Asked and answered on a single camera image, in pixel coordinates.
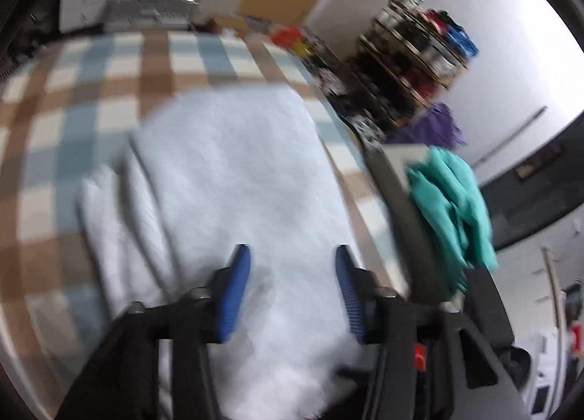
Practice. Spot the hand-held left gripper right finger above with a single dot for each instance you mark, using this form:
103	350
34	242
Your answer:
351	292

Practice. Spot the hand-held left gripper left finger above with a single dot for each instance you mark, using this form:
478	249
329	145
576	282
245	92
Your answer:
235	292

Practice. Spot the light grey hoodie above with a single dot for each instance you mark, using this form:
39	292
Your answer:
228	173

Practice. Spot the grey chair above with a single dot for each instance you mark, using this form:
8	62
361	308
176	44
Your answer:
410	237

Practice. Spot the teal cloth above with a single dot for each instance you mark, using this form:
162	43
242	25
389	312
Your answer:
451	214

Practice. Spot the purple cloth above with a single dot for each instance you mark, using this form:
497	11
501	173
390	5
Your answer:
433	128

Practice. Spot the white stick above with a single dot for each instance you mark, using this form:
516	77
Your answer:
554	292

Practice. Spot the wooden shelf rack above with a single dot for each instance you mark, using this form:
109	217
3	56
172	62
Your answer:
401	64

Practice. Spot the yellow plastic item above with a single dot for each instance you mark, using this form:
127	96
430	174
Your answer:
303	48

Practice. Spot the checkered blanket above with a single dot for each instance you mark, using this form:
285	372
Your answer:
45	128

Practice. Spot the red plastic item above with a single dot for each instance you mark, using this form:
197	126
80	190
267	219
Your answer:
288	38

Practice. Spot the silver ribbed suitcase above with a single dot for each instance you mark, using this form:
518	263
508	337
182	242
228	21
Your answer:
146	12

